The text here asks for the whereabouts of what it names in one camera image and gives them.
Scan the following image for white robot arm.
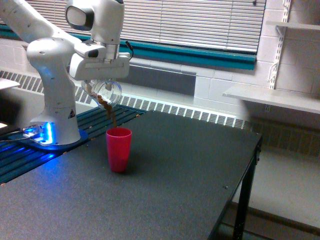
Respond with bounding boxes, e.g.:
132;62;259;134
0;0;130;146

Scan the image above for white radiator heater cover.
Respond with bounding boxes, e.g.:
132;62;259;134
0;68;253;131

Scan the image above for white window blinds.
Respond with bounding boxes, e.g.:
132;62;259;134
0;0;267;53

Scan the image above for pink plastic cup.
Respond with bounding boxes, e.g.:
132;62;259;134
106;127;132;173

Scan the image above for black cable at base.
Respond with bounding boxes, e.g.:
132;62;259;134
0;128;41;143

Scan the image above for clear plastic cup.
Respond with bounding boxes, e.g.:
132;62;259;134
81;79;122;107

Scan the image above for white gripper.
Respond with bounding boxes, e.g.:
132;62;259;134
69;52;130;94

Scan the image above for white shelf bracket rail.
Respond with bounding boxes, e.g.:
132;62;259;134
267;0;292;90

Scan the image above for brown granular contents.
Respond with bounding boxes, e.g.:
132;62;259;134
92;93;117;128

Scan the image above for white object at left edge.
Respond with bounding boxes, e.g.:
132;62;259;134
0;78;20;90

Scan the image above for lower white wall shelf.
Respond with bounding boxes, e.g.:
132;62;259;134
222;84;320;114

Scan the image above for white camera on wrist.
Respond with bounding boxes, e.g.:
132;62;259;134
74;41;107;59

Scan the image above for black table leg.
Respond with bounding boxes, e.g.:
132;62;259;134
232;138;263;240

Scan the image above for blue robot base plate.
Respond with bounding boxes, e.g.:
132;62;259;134
7;129;89;152

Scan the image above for upper white wall shelf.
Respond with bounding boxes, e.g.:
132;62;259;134
266;21;320;31

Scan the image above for white wall shelf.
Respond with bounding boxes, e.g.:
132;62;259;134
222;84;320;114
266;21;320;31

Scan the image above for teal slatted rail surface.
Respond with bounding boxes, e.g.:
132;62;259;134
0;102;147;185

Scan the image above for teal window sill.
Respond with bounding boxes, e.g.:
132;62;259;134
16;26;256;72

